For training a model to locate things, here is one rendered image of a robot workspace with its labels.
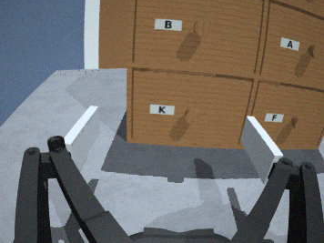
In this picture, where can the brown wooden chest of drawers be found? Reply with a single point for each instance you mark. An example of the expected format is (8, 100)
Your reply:
(131, 66)

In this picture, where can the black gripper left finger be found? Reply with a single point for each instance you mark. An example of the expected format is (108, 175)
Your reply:
(63, 161)

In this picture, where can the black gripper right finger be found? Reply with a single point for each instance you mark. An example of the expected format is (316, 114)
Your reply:
(306, 223)

